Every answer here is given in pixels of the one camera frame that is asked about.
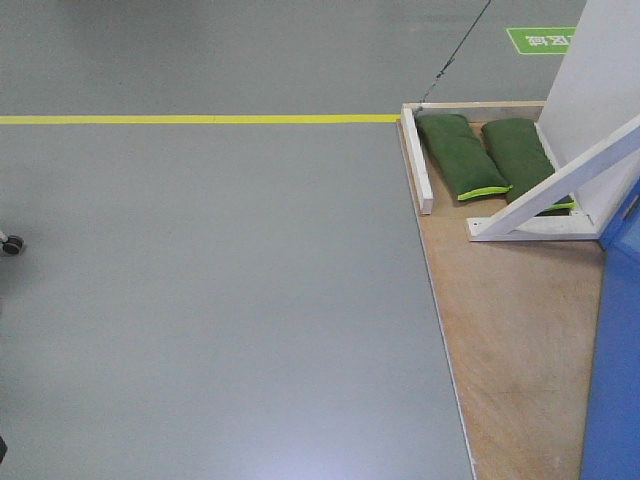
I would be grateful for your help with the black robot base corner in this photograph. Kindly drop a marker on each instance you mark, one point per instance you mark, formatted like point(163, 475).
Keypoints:
point(3, 449)

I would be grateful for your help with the blue door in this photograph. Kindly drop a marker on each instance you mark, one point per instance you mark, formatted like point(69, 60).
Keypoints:
point(611, 437)

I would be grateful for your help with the white edge batten far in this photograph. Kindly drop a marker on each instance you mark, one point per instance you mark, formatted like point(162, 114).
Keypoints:
point(416, 159)

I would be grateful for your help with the green sandbag left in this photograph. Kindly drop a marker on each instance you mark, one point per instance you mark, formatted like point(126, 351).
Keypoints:
point(466, 167)

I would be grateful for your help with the white wooden brace far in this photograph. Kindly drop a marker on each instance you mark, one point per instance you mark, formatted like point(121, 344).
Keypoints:
point(519, 220)

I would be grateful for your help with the plywood platform base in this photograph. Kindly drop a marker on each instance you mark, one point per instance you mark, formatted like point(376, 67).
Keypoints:
point(518, 321)

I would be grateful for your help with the green floor sign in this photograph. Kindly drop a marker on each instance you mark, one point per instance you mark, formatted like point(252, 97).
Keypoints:
point(541, 40)

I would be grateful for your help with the white office chair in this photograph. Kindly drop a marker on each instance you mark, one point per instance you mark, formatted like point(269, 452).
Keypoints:
point(11, 245)

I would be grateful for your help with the white wall panel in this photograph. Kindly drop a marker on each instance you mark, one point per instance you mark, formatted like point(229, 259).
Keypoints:
point(596, 89)

